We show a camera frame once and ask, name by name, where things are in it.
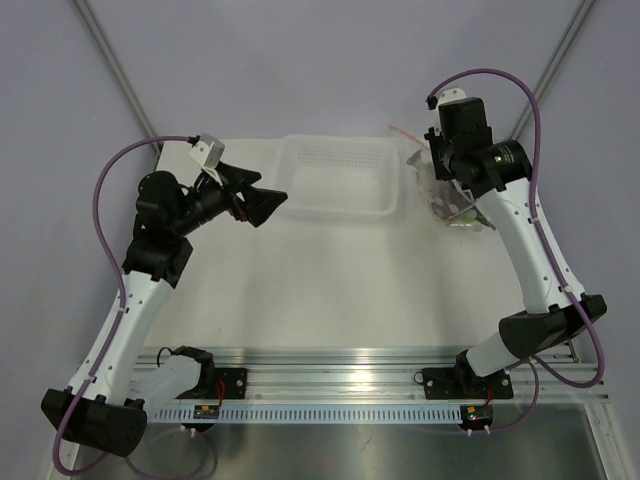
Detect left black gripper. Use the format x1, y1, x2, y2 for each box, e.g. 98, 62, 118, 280
172, 161, 286, 237

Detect clear zip top bag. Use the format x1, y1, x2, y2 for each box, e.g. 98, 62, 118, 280
389, 125, 496, 232

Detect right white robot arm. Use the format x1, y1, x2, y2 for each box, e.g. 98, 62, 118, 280
425, 88, 607, 398

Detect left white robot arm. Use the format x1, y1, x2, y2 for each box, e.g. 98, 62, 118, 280
41, 163, 288, 457

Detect white plastic basket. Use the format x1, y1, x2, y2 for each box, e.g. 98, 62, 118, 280
273, 135, 400, 222

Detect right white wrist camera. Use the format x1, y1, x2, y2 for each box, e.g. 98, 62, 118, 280
437, 87, 467, 107

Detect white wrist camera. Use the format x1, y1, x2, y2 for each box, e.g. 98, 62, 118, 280
188, 134, 225, 172
437, 87, 467, 107

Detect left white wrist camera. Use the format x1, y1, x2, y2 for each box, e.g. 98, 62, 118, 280
188, 134, 225, 172

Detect right aluminium frame post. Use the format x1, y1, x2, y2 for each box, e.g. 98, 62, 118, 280
507, 0, 599, 140

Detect aluminium frame post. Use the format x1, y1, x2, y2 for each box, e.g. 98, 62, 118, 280
69, 0, 157, 139
507, 0, 599, 140

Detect left aluminium frame post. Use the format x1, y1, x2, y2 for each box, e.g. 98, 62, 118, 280
69, 0, 157, 139

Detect aluminium mounting rail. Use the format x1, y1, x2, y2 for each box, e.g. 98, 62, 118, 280
125, 346, 609, 404

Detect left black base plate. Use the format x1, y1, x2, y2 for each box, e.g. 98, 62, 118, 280
212, 367, 248, 401

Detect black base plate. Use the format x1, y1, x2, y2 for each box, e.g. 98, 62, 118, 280
212, 367, 248, 401
419, 367, 514, 400

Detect white slotted cable duct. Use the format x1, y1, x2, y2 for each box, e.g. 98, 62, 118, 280
150, 404, 462, 425

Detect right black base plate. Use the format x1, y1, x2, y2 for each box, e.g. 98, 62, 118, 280
419, 367, 514, 400

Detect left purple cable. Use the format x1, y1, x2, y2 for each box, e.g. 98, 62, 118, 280
52, 133, 201, 476

